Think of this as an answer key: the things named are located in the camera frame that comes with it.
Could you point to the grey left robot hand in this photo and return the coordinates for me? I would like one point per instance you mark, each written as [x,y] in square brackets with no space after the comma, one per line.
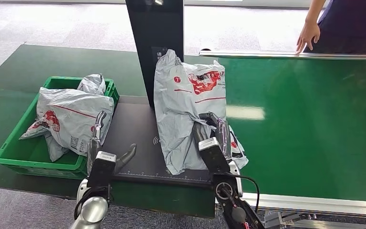
[94,148]

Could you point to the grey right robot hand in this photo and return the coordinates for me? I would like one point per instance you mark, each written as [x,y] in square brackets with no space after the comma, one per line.
[222,132]

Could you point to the grey mailer package black print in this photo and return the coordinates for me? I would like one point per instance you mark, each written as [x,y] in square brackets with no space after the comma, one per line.
[183,120]

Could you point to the person's forearm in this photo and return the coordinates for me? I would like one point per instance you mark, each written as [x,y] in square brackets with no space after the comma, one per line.
[316,9]

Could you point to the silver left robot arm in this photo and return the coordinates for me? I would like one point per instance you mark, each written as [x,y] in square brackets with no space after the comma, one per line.
[93,210]

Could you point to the large grey mailer package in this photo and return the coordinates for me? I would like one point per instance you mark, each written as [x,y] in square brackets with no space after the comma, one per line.
[72,117]

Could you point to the small grey mailer package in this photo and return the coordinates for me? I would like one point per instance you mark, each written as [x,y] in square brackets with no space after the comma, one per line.
[91,84]

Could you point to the green conveyor belt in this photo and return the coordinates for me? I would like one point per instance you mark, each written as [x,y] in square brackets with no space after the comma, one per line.
[322,126]

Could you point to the black scanner platform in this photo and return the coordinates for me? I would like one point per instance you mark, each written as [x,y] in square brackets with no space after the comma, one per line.
[132,126]

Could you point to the green plastic crate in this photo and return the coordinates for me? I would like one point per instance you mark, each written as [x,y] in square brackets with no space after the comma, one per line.
[34,156]

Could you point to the yellow and black column label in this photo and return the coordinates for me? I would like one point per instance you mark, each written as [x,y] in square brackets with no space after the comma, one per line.
[157,52]

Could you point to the black scanner column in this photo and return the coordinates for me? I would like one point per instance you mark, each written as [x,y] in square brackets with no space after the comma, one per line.
[151,25]

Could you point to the person's hand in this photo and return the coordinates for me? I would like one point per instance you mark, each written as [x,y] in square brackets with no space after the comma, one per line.
[307,34]

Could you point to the person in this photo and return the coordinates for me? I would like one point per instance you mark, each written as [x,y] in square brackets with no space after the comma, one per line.
[353,25]

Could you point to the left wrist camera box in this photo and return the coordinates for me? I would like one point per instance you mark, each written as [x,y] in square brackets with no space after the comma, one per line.
[102,169]

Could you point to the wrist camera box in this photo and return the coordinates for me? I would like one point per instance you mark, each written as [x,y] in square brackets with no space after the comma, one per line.
[214,156]
[102,169]

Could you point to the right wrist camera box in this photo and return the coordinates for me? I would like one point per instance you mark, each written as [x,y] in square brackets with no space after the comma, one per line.
[214,156]

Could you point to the aluminium conveyor rail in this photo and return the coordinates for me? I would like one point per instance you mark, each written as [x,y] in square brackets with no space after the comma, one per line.
[328,205]
[258,54]

